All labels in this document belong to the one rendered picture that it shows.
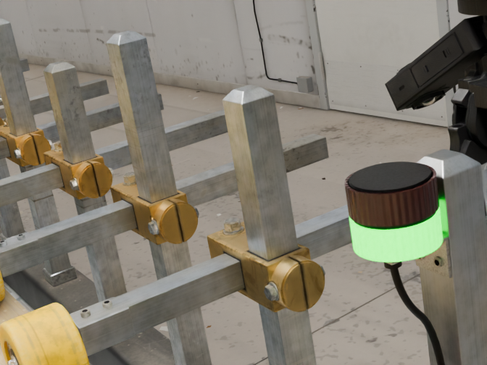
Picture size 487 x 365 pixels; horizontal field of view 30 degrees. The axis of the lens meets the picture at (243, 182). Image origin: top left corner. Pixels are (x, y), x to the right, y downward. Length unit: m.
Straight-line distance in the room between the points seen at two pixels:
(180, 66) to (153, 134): 5.08
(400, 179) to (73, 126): 0.75
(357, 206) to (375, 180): 0.02
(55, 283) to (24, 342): 0.79
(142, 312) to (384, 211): 0.34
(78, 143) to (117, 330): 0.49
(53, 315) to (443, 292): 0.35
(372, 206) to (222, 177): 0.59
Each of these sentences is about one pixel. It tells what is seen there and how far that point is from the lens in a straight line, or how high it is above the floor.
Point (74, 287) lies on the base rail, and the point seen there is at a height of 0.70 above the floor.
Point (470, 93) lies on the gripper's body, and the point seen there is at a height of 1.14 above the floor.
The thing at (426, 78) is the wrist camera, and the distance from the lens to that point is 0.70.
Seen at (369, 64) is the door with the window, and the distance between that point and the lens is 4.69.
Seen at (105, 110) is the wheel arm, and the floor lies 0.96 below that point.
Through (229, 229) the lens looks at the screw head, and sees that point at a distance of 0.93.
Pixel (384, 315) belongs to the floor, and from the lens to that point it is 2.78.
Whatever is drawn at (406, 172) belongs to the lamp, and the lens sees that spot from 0.61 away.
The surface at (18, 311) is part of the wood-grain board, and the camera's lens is 1.04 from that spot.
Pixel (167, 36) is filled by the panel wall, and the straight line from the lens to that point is 6.17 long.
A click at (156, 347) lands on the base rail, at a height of 0.70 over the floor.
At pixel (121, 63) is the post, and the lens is 1.02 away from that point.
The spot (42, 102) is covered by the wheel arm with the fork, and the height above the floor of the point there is 0.95.
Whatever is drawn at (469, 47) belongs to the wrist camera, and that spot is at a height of 1.17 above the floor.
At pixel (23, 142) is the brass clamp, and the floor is 0.96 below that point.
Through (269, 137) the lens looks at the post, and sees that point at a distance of 0.82.
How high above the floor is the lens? 1.32
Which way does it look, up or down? 19 degrees down
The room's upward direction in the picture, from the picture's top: 10 degrees counter-clockwise
